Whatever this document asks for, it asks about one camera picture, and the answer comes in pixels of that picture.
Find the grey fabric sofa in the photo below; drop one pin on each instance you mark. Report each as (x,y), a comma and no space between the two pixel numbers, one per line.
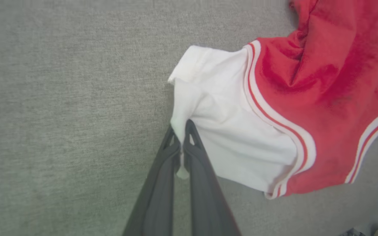
(61,98)

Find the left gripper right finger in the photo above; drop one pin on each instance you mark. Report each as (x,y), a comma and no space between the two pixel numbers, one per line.
(205,196)

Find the red and white garment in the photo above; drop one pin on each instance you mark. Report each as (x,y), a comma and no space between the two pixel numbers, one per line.
(235,131)

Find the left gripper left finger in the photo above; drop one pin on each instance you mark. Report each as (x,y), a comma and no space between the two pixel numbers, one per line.
(157,196)

